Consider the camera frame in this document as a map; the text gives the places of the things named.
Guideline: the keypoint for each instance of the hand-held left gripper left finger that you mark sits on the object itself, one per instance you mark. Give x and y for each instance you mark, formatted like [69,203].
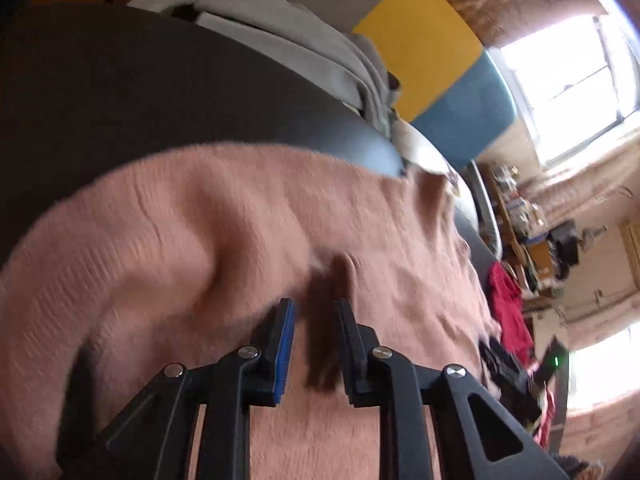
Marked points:
[283,355]

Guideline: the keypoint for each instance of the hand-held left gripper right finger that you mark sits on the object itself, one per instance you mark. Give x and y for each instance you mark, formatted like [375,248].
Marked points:
[349,347]

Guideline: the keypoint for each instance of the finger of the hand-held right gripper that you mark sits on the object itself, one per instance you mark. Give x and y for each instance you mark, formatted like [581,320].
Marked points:
[505,375]

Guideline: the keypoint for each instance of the pink knit sweater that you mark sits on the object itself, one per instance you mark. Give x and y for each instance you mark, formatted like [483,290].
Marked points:
[210,240]

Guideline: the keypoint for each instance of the pile of grey clothes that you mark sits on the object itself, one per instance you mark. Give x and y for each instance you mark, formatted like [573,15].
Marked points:
[300,35]

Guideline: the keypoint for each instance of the red garment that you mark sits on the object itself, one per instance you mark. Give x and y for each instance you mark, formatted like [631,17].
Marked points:
[510,310]

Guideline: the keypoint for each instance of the black bag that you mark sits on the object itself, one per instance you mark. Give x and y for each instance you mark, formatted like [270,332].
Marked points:
[564,247]

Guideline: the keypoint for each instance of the cluttered wooden shelf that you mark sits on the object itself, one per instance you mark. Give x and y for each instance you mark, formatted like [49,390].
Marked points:
[520,220]

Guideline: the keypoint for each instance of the white cloth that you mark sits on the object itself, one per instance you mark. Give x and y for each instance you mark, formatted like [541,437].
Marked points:
[420,145]

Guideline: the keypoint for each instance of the blue cushion panel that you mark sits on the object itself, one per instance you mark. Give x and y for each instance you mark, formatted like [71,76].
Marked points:
[467,110]

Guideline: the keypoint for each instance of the bright window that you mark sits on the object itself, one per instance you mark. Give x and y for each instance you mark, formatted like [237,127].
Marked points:
[565,75]

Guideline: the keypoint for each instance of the black table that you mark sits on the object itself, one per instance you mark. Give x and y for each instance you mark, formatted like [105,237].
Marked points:
[125,95]

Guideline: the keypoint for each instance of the yellow cushion panel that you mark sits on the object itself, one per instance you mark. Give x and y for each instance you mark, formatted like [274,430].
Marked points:
[425,45]

